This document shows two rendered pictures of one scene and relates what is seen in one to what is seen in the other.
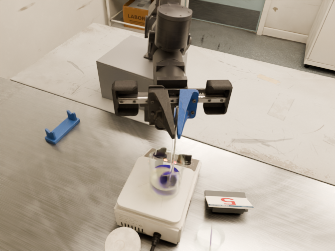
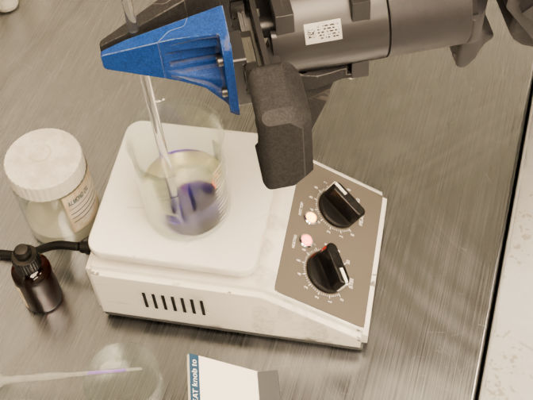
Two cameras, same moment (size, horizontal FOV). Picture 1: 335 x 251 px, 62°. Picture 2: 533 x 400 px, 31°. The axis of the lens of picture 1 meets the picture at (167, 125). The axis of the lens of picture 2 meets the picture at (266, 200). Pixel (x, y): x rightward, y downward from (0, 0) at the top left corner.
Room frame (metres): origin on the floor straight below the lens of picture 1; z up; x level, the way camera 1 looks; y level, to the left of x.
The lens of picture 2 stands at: (0.34, -0.40, 1.54)
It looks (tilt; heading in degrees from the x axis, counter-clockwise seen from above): 54 degrees down; 89
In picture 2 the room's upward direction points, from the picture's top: 5 degrees counter-clockwise
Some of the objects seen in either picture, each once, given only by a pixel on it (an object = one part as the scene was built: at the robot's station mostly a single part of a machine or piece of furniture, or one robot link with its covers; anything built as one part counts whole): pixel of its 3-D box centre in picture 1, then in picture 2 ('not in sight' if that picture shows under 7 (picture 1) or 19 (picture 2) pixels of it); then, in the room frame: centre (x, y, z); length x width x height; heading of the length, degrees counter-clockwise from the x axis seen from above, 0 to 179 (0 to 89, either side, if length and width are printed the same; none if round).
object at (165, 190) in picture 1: (167, 175); (180, 177); (0.30, 0.00, 1.03); 0.07 x 0.06 x 0.08; 69
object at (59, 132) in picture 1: (62, 125); not in sight; (0.51, 0.28, 0.92); 0.10 x 0.03 x 0.04; 155
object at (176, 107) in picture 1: (173, 153); (155, 119); (0.29, -0.01, 1.10); 0.01 x 0.01 x 0.20
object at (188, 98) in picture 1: (187, 119); (167, 70); (0.30, -0.03, 1.16); 0.07 x 0.04 x 0.06; 5
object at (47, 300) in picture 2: not in sight; (32, 273); (0.17, -0.01, 0.93); 0.03 x 0.03 x 0.07
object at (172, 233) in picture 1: (161, 188); (229, 232); (0.32, 0.01, 0.94); 0.22 x 0.13 x 0.08; 165
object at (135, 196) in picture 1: (157, 187); (189, 194); (0.30, 0.01, 0.98); 0.12 x 0.12 x 0.01; 75
